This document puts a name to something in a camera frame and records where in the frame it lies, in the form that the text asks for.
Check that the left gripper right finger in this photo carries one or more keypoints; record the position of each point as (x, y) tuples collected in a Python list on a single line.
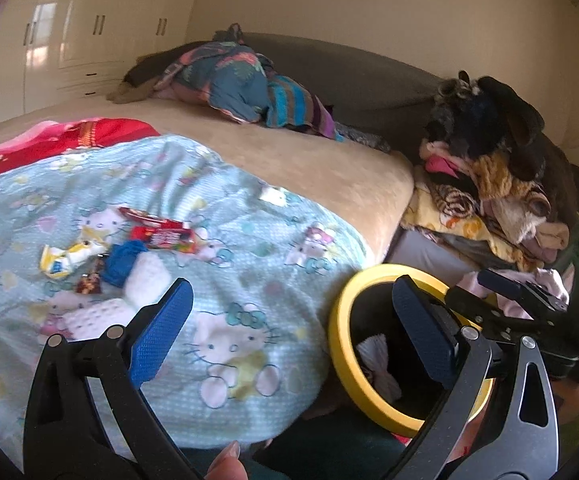
[(519, 436)]

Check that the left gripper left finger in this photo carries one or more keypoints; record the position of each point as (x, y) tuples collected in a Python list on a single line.
[(64, 436)]

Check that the yellow rim black trash bin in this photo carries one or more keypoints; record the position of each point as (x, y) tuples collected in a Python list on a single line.
[(393, 344)]

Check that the yellow white snack wrapper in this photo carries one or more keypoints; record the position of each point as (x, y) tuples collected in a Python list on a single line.
[(57, 263)]

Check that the person's thumb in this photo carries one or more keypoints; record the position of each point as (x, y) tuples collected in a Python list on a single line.
[(227, 464)]

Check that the pale pink cloth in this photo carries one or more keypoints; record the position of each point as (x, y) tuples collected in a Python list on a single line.
[(548, 280)]

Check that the small dark candy wrapper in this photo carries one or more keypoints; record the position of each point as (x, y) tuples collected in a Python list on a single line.
[(90, 282)]

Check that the clothes pile on stool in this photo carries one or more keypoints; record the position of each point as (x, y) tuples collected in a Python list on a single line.
[(490, 183)]

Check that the white knitted cloth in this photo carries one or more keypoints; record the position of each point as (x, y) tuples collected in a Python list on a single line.
[(80, 318)]

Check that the grey storage stool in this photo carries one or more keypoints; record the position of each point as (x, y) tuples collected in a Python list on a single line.
[(411, 248)]

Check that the blue knitted cloth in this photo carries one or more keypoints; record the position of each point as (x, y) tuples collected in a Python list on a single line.
[(120, 261)]

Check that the light blue cartoon quilt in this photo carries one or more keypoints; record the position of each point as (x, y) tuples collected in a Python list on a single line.
[(89, 239)]

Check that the red snack wrapper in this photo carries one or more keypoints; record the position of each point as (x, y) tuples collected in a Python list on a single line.
[(160, 233)]

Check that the beige plush bed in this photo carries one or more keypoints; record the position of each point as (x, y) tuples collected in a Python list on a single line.
[(367, 188)]

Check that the red pink blanket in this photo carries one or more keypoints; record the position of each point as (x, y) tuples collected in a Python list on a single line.
[(48, 139)]

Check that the striped colourful blanket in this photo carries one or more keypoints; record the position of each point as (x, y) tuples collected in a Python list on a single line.
[(293, 106)]

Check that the dark brown garment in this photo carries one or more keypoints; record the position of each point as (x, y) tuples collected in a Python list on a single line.
[(139, 81)]

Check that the blue floral bundled quilt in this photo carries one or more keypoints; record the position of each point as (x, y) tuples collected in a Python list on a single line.
[(224, 74)]

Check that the cream glossy wardrobe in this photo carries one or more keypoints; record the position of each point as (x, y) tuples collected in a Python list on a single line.
[(53, 51)]

